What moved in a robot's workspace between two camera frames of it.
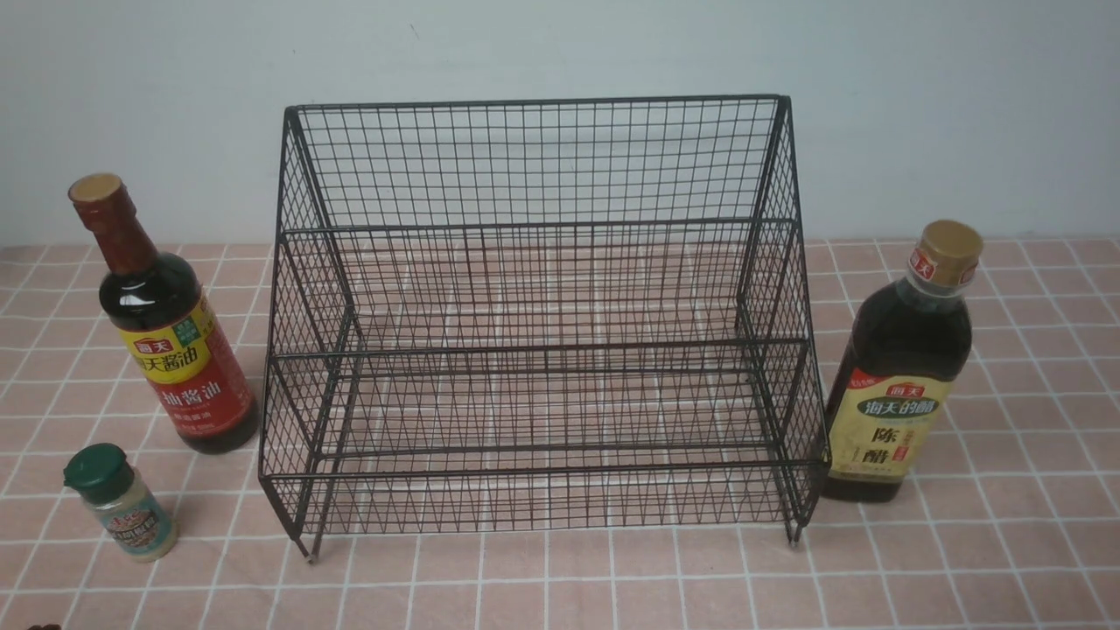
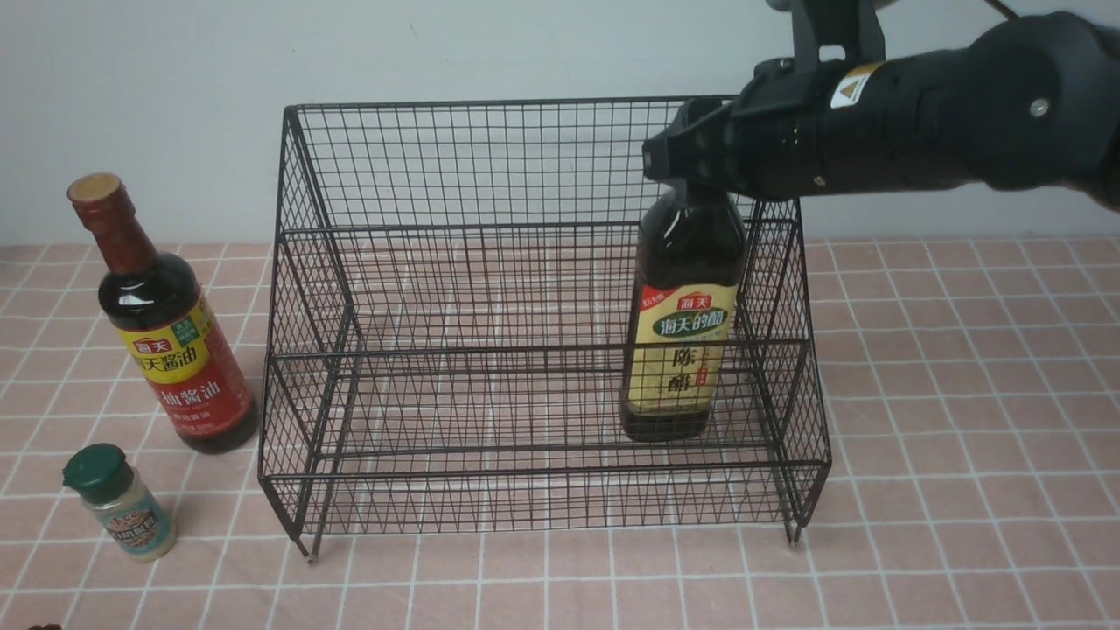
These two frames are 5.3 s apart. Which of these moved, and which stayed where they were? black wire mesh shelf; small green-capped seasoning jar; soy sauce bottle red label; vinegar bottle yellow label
Moved: vinegar bottle yellow label
Stayed: soy sauce bottle red label; small green-capped seasoning jar; black wire mesh shelf
